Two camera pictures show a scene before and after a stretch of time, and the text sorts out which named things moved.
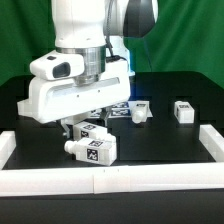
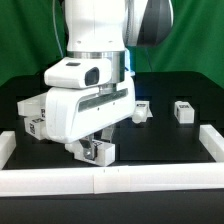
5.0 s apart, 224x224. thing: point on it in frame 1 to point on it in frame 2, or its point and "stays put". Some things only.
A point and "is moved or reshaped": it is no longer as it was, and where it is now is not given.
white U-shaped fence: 78,181 stays put
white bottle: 96,149 stays put
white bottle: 89,129 is moved or reshaped
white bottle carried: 184,112 stays put
